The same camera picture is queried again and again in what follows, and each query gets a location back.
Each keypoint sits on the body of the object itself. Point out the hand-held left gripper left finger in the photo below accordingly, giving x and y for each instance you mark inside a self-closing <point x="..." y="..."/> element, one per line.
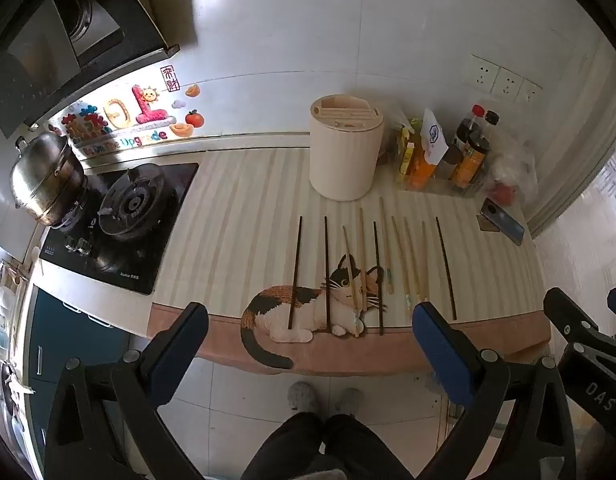
<point x="180" y="360"/>

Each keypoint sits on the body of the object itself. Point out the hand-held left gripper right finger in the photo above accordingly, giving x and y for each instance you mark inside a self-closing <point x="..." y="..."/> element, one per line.
<point x="438" y="345"/>

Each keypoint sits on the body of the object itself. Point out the beige round utensil holder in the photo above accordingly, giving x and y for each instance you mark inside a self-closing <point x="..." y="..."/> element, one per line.
<point x="343" y="160"/>

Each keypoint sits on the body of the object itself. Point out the person's grey shoe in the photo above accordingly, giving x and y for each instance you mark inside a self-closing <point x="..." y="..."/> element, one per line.
<point x="303" y="396"/>
<point x="350" y="400"/>

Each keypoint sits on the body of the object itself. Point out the blue kitchen cabinet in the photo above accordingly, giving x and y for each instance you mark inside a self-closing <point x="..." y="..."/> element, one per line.
<point x="72" y="335"/>

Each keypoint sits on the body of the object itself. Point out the blue smartphone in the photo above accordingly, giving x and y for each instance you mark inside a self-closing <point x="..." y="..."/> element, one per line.
<point x="503" y="222"/>

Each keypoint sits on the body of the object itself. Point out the brown card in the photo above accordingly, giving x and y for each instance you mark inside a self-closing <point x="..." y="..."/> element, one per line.
<point x="485" y="225"/>

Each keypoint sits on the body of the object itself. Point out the red item in bag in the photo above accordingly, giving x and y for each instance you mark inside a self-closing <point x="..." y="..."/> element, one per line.
<point x="505" y="194"/>

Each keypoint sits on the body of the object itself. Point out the person's black trousers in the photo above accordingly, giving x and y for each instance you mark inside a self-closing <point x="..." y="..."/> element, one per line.
<point x="328" y="450"/>

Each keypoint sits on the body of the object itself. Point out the striped cat print mat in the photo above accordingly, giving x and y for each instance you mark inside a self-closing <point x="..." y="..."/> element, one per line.
<point x="248" y="220"/>

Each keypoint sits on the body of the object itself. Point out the black gas stove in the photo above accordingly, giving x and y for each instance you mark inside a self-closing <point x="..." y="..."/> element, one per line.
<point x="132" y="210"/>

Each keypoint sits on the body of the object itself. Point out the clear plastic bag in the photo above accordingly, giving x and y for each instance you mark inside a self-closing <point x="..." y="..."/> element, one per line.
<point x="515" y="165"/>

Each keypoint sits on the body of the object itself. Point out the orange packet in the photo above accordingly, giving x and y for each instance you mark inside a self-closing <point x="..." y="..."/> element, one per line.
<point x="423" y="172"/>

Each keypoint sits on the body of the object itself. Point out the yellow carton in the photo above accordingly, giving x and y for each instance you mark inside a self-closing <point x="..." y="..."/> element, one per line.
<point x="405" y="165"/>

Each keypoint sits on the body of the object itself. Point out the black cap dark bottle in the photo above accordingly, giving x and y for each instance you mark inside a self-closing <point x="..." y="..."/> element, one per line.
<point x="488" y="127"/>

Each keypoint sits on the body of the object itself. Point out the red cap dark bottle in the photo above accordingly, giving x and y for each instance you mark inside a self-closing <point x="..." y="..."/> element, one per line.
<point x="468" y="127"/>

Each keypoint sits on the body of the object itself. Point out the yellow green bag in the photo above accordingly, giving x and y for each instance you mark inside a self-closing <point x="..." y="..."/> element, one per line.
<point x="410" y="132"/>

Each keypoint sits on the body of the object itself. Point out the steel cooking pot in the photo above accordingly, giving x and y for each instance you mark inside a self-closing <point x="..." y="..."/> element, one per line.
<point x="45" y="175"/>

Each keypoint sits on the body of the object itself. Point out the black range hood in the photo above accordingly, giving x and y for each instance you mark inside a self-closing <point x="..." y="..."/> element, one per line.
<point x="62" y="35"/>

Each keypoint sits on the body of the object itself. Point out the grey window frame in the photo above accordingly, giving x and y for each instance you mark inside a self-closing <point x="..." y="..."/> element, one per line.
<point x="563" y="200"/>

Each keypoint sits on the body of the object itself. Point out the colourful wall stickers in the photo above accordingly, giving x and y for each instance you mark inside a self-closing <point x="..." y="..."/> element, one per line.
<point x="122" y="115"/>

